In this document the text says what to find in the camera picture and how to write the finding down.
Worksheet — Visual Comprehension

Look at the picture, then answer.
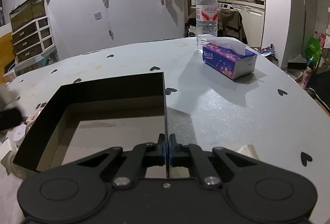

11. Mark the black cardboard storage box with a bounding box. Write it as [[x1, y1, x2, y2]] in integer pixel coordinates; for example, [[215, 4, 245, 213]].
[[13, 72, 167, 172]]

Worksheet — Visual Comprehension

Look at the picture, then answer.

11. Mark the cream tape piece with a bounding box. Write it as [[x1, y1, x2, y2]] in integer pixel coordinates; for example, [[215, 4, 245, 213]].
[[236, 144, 259, 160]]

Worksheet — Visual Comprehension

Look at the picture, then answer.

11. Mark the white drawer cabinet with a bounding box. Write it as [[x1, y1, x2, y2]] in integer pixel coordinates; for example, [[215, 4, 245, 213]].
[[12, 16, 55, 63]]

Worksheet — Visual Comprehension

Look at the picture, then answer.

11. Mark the purple tissue pack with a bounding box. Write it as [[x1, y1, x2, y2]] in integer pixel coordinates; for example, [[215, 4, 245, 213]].
[[203, 37, 257, 80]]

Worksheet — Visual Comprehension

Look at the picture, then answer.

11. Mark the glass terrarium tank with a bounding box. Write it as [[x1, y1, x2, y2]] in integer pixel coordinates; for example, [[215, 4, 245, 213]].
[[9, 0, 46, 32]]

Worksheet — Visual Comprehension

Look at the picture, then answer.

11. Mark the brown jacket on chair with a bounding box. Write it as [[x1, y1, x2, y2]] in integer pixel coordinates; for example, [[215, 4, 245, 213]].
[[184, 9, 248, 45]]

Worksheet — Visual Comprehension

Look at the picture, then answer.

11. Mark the purple spray can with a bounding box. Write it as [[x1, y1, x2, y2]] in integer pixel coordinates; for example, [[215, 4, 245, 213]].
[[302, 56, 314, 89]]

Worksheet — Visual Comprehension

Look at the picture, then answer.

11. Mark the clear plastic water bottle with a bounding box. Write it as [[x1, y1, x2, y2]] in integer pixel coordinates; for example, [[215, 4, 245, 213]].
[[196, 0, 218, 52]]

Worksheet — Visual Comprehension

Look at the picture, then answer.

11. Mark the green shopping bag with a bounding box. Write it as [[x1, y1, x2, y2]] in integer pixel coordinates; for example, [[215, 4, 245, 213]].
[[305, 37, 321, 60]]

